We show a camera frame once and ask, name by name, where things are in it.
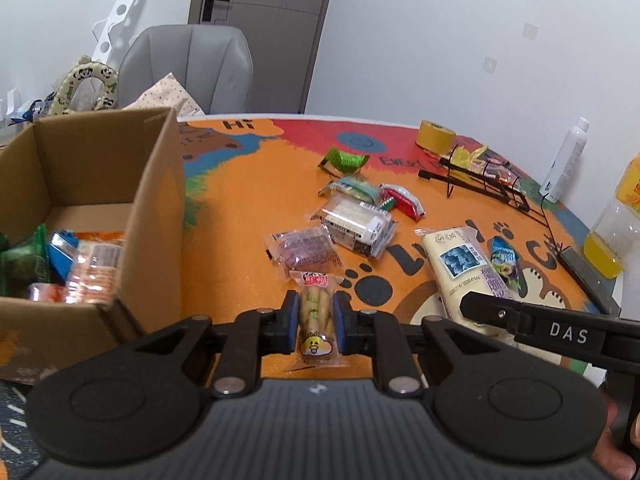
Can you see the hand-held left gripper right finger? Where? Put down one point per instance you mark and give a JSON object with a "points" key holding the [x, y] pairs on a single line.
{"points": [[339, 329]]}

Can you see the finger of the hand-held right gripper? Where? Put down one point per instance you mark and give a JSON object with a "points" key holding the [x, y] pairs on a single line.
{"points": [[490, 312]]}

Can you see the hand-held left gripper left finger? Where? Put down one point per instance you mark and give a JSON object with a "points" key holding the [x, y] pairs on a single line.
{"points": [[290, 330]]}

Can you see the yellow cartoon face snack packet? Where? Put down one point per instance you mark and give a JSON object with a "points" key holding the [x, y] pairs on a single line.
{"points": [[315, 310]]}

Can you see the long white snack packet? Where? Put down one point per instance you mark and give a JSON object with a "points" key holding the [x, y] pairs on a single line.
{"points": [[457, 265]]}

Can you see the teal and beige snack packet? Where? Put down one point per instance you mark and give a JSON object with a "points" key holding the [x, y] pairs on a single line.
{"points": [[352, 190]]}

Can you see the bright green snack packet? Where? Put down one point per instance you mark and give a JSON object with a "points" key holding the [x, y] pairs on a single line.
{"points": [[346, 160]]}

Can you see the brown cardboard box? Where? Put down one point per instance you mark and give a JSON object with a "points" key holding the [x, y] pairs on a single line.
{"points": [[150, 200]]}

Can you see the red orange striped snack packet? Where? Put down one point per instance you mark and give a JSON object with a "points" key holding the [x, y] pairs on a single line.
{"points": [[95, 270]]}

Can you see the blue snack packet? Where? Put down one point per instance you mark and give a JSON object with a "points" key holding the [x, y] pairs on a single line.
{"points": [[62, 255]]}

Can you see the dark green snack packet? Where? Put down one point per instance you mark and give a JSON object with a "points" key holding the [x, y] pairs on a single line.
{"points": [[22, 262]]}

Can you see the person's right hand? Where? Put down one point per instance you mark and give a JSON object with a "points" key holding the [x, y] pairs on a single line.
{"points": [[607, 440]]}

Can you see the small blue cartoon packet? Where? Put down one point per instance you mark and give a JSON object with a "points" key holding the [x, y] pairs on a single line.
{"points": [[505, 260]]}

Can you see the black phone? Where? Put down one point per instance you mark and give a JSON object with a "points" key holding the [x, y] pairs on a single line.
{"points": [[585, 275]]}

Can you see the purple snack packet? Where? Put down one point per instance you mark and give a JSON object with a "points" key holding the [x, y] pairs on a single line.
{"points": [[304, 250]]}

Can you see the colourful cartoon table mat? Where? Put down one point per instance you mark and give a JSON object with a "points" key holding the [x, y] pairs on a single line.
{"points": [[240, 240]]}

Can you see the clear white wafer packet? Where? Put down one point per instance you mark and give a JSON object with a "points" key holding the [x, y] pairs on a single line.
{"points": [[355, 222]]}

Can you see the orange juice bottle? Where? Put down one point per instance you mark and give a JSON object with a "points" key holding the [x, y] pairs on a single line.
{"points": [[612, 230]]}

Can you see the red clear wrapper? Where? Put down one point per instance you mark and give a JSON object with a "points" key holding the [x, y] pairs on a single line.
{"points": [[500, 170]]}

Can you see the yellow packets in rack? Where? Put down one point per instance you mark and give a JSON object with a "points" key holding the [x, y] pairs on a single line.
{"points": [[467, 157]]}

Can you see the white spray bottle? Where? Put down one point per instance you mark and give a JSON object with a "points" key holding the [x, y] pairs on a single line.
{"points": [[565, 160]]}

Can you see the yellow tape roll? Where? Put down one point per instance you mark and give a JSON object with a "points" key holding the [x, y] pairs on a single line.
{"points": [[435, 135]]}

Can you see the cream spotted cushion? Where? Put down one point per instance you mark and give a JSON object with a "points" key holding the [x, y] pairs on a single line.
{"points": [[165, 95]]}

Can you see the grey padded chair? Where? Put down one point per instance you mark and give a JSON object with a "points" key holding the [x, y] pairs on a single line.
{"points": [[200, 65]]}

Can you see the grey door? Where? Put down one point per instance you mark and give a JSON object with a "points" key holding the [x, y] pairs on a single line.
{"points": [[280, 45]]}

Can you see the white perforated board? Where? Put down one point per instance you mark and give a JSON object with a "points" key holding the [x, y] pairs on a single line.
{"points": [[120, 15]]}

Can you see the square wall sticker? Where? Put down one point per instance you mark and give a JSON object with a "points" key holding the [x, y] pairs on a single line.
{"points": [[490, 64], [530, 30]]}

